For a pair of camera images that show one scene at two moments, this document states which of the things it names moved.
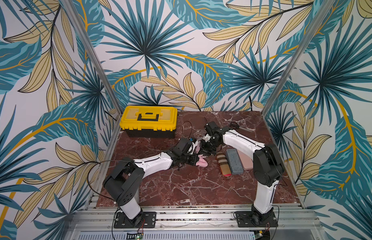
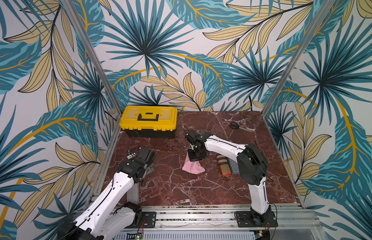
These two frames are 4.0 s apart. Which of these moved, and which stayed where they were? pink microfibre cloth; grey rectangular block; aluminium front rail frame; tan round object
Moved: pink microfibre cloth
Stayed: aluminium front rail frame; tan round object; grey rectangular block
